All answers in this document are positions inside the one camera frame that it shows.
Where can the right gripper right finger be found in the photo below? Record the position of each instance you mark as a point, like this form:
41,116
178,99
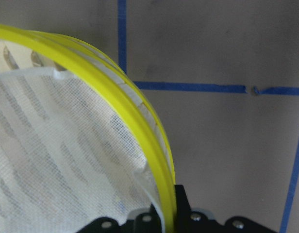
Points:
183,220

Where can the white steamer liner cloth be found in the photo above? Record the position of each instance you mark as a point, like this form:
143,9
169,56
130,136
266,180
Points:
66,158

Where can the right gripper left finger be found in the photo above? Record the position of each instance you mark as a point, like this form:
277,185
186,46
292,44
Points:
147,220

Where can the yellow steamer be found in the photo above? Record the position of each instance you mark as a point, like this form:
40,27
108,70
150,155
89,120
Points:
24,49

